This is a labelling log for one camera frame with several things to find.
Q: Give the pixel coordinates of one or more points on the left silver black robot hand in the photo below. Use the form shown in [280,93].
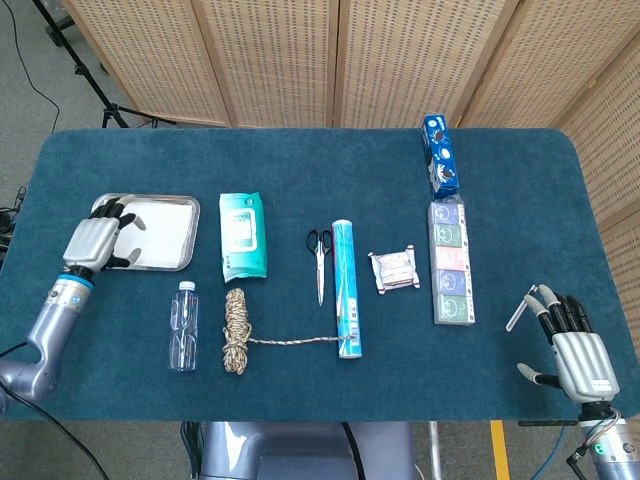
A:
[92,242]

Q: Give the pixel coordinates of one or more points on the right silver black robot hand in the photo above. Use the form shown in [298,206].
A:
[587,367]

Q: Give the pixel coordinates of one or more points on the small white plastic stick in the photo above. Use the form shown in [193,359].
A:
[515,316]

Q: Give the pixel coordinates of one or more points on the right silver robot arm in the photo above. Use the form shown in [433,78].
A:
[617,450]

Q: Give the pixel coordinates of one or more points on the silver metal tray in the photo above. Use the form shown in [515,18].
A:
[150,268]

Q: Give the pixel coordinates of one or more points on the clear plastic water bottle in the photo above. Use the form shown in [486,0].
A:
[184,330]

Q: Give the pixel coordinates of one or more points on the black tripod stand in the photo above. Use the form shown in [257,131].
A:
[112,112]

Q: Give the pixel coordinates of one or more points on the green wet wipes pack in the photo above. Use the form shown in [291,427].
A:
[242,235]

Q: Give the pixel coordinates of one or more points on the silver metal pole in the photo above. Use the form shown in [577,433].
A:
[435,450]

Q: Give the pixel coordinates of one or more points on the multicolour tissue multipack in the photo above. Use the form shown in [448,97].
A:
[451,260]

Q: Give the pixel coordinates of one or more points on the white red snack packet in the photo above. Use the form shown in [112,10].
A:
[395,270]

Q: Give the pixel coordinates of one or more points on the teal table cloth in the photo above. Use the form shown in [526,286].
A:
[300,165]

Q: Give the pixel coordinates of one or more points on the blue cling film roll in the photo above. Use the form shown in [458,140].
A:
[346,280]

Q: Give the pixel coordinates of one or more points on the blue cookie box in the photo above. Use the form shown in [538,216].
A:
[441,155]

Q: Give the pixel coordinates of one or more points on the grey blue robot torso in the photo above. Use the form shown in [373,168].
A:
[300,450]

